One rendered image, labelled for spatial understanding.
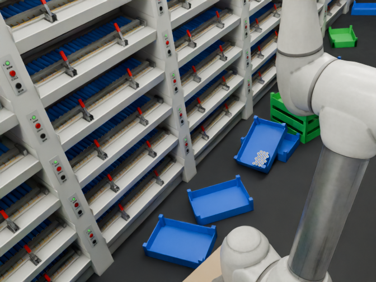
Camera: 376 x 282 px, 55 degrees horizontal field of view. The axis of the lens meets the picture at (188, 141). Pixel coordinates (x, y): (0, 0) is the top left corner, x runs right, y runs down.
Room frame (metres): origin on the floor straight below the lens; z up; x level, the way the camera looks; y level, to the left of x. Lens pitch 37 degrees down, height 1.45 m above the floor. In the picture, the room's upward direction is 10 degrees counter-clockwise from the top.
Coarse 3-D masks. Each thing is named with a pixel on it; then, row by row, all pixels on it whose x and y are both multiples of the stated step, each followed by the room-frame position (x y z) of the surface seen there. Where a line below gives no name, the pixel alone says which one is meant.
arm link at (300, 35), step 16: (288, 0) 0.73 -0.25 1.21; (304, 0) 0.71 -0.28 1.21; (288, 16) 0.73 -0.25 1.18; (304, 16) 0.71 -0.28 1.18; (288, 32) 0.72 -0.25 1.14; (304, 32) 0.71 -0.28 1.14; (320, 32) 0.73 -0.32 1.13; (288, 48) 0.72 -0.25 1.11; (304, 48) 0.70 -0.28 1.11; (320, 48) 0.71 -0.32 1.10
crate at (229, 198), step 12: (240, 180) 1.42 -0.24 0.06; (192, 192) 1.40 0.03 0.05; (204, 192) 1.41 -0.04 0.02; (216, 192) 1.41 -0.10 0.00; (228, 192) 1.39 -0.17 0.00; (240, 192) 1.38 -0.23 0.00; (192, 204) 1.35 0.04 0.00; (204, 204) 1.34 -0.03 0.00; (216, 204) 1.32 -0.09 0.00; (228, 204) 1.31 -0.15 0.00; (240, 204) 1.29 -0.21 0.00; (252, 204) 1.24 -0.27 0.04; (204, 216) 1.26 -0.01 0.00; (216, 216) 1.21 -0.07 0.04; (228, 216) 1.22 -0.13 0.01
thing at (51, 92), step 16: (128, 16) 1.63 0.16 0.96; (144, 16) 1.57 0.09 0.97; (144, 32) 1.51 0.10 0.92; (112, 48) 1.39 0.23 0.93; (128, 48) 1.40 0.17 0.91; (80, 64) 1.28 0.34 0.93; (96, 64) 1.28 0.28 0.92; (112, 64) 1.34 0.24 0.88; (64, 80) 1.19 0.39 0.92; (80, 80) 1.22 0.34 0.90; (48, 96) 1.11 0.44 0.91
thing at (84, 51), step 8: (128, 24) 1.53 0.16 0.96; (136, 24) 1.55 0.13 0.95; (112, 32) 1.46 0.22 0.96; (128, 32) 1.49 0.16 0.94; (96, 40) 1.40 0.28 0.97; (104, 40) 1.41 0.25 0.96; (88, 48) 1.35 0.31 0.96; (96, 48) 1.38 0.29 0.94; (72, 56) 1.29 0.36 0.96; (80, 56) 1.32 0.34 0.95; (56, 64) 1.24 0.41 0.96; (64, 64) 1.26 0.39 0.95; (72, 64) 1.26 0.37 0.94; (40, 72) 1.19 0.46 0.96; (48, 72) 1.21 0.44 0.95; (32, 80) 1.16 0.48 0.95
